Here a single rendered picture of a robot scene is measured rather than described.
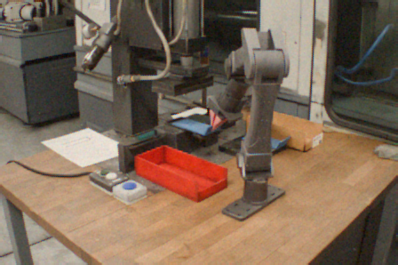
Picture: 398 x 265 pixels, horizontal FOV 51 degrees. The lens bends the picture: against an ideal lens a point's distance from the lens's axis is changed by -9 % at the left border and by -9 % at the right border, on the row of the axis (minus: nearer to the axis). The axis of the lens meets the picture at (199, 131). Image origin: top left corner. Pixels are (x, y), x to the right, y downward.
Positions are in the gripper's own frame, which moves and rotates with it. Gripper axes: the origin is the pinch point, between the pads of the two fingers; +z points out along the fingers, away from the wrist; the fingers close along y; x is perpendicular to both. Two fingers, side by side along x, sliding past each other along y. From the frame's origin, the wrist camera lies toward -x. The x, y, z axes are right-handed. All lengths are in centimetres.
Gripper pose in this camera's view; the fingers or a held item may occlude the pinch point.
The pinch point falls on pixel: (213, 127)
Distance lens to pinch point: 141.2
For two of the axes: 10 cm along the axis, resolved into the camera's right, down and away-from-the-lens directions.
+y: -6.3, -6.9, 3.6
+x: -6.7, 2.4, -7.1
